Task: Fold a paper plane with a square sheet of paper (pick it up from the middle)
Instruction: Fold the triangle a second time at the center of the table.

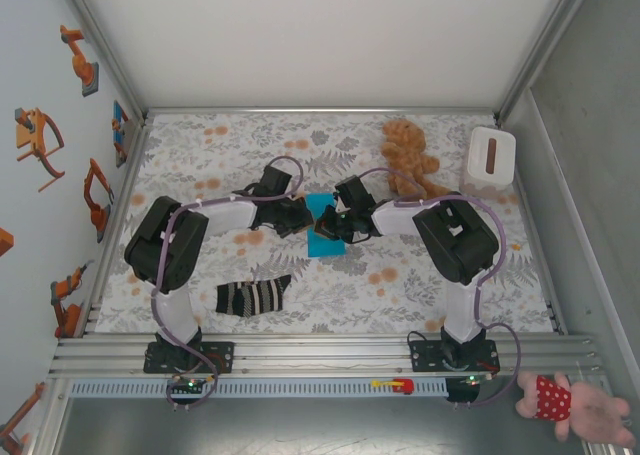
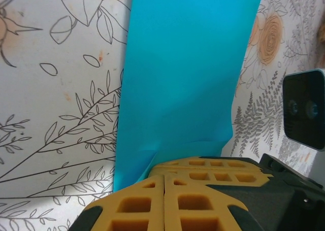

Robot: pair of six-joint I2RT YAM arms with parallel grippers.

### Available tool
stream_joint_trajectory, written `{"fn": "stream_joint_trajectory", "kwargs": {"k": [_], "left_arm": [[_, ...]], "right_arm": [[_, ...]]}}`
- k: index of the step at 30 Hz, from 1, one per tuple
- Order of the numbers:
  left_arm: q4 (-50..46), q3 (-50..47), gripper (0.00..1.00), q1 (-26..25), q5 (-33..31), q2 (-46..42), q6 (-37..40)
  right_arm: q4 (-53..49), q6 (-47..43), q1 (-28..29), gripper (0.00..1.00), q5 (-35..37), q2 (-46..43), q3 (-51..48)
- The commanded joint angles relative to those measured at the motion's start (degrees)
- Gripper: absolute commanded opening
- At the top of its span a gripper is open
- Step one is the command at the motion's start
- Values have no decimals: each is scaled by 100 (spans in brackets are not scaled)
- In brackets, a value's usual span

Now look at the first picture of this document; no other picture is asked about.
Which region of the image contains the brown teddy bear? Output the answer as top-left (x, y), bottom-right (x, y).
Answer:
top-left (379, 118), bottom-right (451, 200)

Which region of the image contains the blue orange machine wall sticker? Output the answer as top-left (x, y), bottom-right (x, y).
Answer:
top-left (110, 99), bottom-right (132, 169)

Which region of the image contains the small circuit board with LEDs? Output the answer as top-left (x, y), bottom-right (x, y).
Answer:
top-left (447, 373), bottom-right (494, 391)
top-left (167, 374), bottom-right (217, 395)

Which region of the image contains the black beige striped sock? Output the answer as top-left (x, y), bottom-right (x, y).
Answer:
top-left (214, 273), bottom-right (294, 319)

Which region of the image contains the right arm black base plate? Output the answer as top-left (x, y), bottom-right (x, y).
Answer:
top-left (408, 338), bottom-right (500, 374)

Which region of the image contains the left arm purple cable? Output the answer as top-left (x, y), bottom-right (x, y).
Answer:
top-left (149, 154), bottom-right (305, 411)

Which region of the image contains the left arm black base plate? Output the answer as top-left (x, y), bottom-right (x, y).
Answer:
top-left (143, 341), bottom-right (235, 375)

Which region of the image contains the pink plush with dotted cloth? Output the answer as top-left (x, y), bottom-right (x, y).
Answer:
top-left (514, 372), bottom-right (634, 446)

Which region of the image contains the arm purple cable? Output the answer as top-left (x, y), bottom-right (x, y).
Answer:
top-left (357, 167), bottom-right (524, 409)
top-left (149, 154), bottom-right (305, 411)

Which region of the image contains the orange claw wall sticker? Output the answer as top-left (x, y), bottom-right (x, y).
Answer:
top-left (13, 106), bottom-right (67, 193)

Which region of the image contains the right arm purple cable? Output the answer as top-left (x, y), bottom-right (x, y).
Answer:
top-left (357, 167), bottom-right (524, 409)

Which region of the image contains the thin aluminium frame rail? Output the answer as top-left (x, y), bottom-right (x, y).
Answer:
top-left (144, 106), bottom-right (501, 117)

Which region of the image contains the aluminium frame post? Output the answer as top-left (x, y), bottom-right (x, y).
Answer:
top-left (57, 0), bottom-right (151, 126)
top-left (492, 0), bottom-right (600, 126)

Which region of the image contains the blue foam sheet right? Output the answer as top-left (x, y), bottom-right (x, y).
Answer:
top-left (94, 112), bottom-right (556, 335)

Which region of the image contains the grey slotted cable duct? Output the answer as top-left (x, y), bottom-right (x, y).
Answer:
top-left (69, 377), bottom-right (449, 399)

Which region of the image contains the red yellow small toy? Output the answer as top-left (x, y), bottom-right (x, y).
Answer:
top-left (370, 377), bottom-right (415, 395)

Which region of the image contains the white tissue box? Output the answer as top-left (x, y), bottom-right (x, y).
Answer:
top-left (459, 126), bottom-right (518, 196)

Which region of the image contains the wide aluminium frame rail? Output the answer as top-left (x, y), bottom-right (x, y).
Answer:
top-left (48, 332), bottom-right (604, 379)

